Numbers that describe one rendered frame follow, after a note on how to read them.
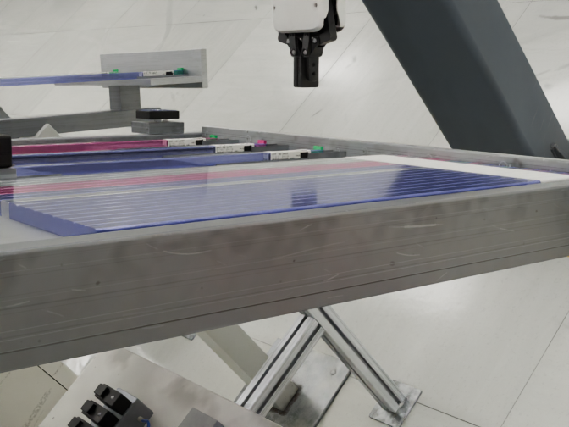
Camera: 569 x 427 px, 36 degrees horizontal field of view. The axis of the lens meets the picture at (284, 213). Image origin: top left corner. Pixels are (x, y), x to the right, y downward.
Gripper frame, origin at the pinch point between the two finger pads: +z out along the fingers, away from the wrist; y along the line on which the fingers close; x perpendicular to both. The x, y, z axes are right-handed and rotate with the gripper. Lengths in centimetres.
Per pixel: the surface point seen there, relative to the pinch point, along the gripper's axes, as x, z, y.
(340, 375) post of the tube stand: -44, 63, 38
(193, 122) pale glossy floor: -94, 19, 167
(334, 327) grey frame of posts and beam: -26, 45, 22
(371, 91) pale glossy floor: -107, 6, 94
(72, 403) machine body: 27, 45, 17
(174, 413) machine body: 23.0, 41.2, -2.2
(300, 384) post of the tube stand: -40, 67, 47
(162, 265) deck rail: 53, 10, -49
